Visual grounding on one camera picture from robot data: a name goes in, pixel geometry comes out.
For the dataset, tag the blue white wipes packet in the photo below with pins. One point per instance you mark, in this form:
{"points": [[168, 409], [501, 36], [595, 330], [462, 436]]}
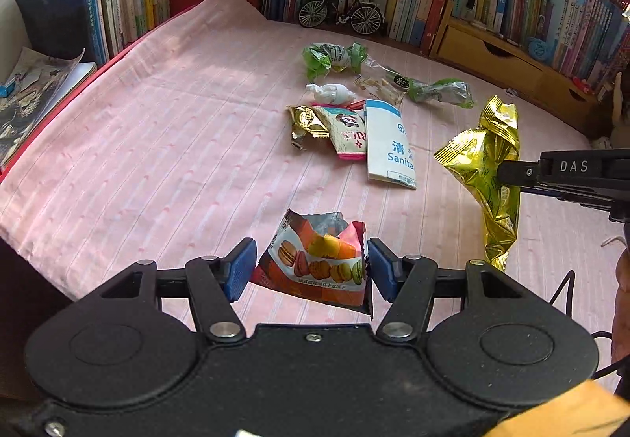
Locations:
{"points": [[389, 141]]}

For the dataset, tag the crumpled green white wrapper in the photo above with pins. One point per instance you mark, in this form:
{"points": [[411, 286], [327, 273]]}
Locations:
{"points": [[327, 56]]}

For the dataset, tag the small blue toy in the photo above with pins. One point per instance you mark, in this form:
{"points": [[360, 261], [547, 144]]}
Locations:
{"points": [[7, 90]]}

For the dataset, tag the person's right forearm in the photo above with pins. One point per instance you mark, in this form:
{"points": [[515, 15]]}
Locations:
{"points": [[622, 299]]}

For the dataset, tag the long green clear wrapper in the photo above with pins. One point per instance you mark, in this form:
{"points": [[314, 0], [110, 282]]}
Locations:
{"points": [[433, 90]]}

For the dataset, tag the red mattress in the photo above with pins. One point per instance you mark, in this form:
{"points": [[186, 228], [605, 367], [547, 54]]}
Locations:
{"points": [[113, 57]]}

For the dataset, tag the model bicycle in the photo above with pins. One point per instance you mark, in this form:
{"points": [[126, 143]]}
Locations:
{"points": [[344, 13]]}

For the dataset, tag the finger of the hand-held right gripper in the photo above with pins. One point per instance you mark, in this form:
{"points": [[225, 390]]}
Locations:
{"points": [[517, 173], [566, 194]]}

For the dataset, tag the blue round ornament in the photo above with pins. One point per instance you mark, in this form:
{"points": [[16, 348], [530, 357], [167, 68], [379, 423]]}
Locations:
{"points": [[537, 49]]}

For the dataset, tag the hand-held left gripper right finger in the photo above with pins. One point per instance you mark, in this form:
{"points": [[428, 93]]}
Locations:
{"points": [[381, 269]]}

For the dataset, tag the open illustrated magazine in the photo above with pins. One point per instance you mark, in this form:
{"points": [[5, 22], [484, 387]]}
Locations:
{"points": [[34, 97]]}

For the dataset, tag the large gold foil wrapper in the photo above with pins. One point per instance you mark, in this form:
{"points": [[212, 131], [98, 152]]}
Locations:
{"points": [[487, 156]]}

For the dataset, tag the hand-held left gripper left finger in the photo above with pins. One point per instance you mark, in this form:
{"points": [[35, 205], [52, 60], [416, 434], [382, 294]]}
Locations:
{"points": [[241, 269]]}

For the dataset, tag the pink white snack packet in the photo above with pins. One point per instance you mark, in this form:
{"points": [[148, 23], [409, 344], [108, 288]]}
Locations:
{"points": [[347, 134]]}

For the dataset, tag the small red white toy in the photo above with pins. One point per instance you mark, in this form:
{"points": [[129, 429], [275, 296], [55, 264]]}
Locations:
{"points": [[588, 87]]}

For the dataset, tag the small gold foil wrapper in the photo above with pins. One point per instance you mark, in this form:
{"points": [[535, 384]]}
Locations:
{"points": [[307, 124]]}

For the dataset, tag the pink striped bedsheet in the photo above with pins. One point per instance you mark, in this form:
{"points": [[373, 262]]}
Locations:
{"points": [[172, 161]]}

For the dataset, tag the large dark blue book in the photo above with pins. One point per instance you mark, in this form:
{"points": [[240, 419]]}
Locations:
{"points": [[54, 8]]}

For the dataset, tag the macaron print snack packet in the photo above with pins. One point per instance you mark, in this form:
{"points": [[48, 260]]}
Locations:
{"points": [[315, 264]]}

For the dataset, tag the wooden drawer box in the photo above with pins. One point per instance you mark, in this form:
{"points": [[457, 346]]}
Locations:
{"points": [[492, 57]]}

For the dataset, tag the small white trinket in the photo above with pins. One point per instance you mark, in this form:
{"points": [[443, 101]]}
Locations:
{"points": [[509, 91]]}

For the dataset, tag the doll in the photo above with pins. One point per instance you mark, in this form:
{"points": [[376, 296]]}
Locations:
{"points": [[621, 112]]}

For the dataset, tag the small clear beige wrapper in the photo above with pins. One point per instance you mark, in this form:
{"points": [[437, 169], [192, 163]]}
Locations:
{"points": [[376, 87]]}

